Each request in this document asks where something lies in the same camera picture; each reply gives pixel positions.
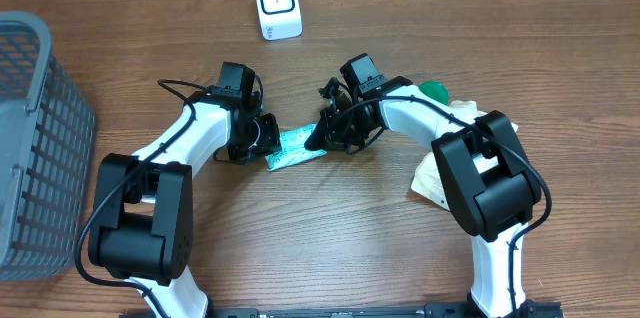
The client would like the mint green wipes pack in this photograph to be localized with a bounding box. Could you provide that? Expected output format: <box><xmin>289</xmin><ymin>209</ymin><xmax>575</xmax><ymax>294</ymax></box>
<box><xmin>265</xmin><ymin>124</ymin><xmax>327</xmax><ymax>172</ymax></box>

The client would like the green lid clear jar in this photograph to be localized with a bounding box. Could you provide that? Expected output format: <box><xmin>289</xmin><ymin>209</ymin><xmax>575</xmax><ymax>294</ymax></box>
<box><xmin>419</xmin><ymin>81</ymin><xmax>449</xmax><ymax>105</ymax></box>

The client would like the clear bag bread package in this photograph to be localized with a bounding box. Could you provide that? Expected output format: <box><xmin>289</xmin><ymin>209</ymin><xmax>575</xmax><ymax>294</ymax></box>
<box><xmin>418</xmin><ymin>102</ymin><xmax>539</xmax><ymax>221</ymax></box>

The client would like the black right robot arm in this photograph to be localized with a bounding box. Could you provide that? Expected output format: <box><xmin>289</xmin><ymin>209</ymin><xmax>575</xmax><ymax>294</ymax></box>
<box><xmin>305</xmin><ymin>53</ymin><xmax>551</xmax><ymax>317</ymax></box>

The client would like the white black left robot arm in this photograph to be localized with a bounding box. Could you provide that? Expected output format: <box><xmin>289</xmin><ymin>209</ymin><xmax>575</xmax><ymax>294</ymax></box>
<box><xmin>74</xmin><ymin>62</ymin><xmax>281</xmax><ymax>317</ymax></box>

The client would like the white barcode scanner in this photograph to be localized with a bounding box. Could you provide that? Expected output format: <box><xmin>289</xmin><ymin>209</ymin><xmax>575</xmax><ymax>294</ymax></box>
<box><xmin>256</xmin><ymin>0</ymin><xmax>303</xmax><ymax>41</ymax></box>

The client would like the dark grey mesh basket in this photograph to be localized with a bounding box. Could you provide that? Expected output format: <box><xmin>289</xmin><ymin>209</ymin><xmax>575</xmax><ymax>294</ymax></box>
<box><xmin>1</xmin><ymin>11</ymin><xmax>97</xmax><ymax>282</ymax></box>

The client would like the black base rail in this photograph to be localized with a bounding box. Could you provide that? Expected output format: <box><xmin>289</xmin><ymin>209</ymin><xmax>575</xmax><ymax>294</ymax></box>
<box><xmin>119</xmin><ymin>300</ymin><xmax>566</xmax><ymax>318</ymax></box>

